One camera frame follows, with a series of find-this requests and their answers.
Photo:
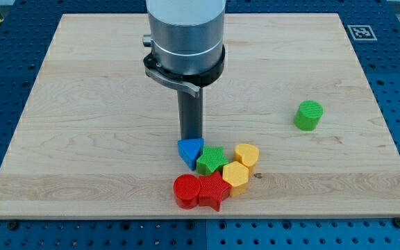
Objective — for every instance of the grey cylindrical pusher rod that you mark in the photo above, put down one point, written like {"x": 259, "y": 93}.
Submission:
{"x": 190, "y": 110}

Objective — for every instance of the black end effector mount ring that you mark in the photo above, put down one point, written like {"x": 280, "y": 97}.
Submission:
{"x": 190, "y": 84}

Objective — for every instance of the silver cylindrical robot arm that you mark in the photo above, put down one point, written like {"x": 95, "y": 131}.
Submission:
{"x": 187, "y": 53}

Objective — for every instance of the blue triangle block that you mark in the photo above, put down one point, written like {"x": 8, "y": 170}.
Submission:
{"x": 189, "y": 150}

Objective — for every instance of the green star block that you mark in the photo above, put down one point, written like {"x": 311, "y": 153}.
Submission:
{"x": 212, "y": 159}

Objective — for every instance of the yellow heart block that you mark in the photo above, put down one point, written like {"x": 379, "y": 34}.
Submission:
{"x": 247, "y": 154}

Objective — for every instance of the red cylinder block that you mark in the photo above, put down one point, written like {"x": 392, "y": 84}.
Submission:
{"x": 186, "y": 189}

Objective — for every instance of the yellow hexagon block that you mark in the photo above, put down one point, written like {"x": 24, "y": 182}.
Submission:
{"x": 237, "y": 176}

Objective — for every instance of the red star block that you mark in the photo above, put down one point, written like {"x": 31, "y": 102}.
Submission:
{"x": 214, "y": 189}

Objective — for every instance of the light wooden board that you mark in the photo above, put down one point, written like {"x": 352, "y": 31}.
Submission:
{"x": 97, "y": 139}

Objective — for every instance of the green cylinder block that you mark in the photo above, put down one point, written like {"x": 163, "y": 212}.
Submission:
{"x": 308, "y": 115}

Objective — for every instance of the white fiducial marker tag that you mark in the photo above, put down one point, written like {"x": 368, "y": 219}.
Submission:
{"x": 361, "y": 32}

